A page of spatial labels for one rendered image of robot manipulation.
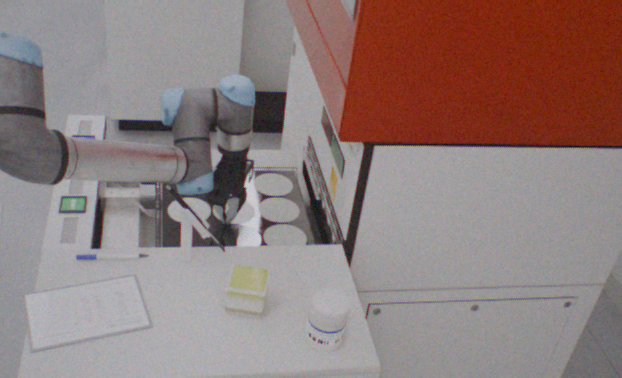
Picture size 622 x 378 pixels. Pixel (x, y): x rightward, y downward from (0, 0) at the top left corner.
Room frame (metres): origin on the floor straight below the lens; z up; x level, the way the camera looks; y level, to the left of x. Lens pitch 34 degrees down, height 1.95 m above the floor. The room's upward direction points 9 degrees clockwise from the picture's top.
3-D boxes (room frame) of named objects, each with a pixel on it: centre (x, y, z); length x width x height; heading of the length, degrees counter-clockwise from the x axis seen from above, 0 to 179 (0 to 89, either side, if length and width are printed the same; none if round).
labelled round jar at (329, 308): (0.95, -0.06, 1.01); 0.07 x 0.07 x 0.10
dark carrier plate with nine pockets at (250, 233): (1.39, 0.18, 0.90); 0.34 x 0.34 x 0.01; 15
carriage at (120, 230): (1.30, 0.43, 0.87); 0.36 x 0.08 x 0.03; 15
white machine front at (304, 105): (1.63, 0.01, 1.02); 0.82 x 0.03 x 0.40; 15
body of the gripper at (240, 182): (1.35, 0.19, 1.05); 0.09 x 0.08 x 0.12; 169
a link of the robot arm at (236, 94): (1.34, 0.19, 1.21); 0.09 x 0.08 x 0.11; 111
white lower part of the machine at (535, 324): (1.72, -0.32, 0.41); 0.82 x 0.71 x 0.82; 15
